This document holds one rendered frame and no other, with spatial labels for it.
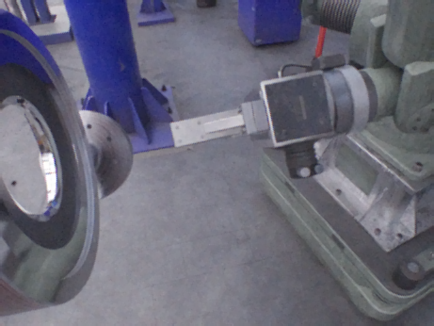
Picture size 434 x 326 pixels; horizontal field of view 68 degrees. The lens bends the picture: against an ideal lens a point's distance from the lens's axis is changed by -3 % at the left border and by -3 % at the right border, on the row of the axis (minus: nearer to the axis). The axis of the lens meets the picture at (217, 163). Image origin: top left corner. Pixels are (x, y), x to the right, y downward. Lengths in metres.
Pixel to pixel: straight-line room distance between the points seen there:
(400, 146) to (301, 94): 0.66
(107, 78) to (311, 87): 1.52
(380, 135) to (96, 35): 1.45
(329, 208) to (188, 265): 0.68
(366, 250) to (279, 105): 0.80
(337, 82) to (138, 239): 1.25
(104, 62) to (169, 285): 1.23
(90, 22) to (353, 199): 1.51
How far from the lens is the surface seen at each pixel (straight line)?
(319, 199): 1.43
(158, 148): 2.09
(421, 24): 0.68
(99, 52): 1.97
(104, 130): 0.76
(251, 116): 0.63
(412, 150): 1.28
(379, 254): 1.34
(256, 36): 3.24
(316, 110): 0.68
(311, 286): 1.57
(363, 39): 1.07
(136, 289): 1.57
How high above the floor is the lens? 1.38
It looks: 44 degrees down
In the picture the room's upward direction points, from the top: 2 degrees counter-clockwise
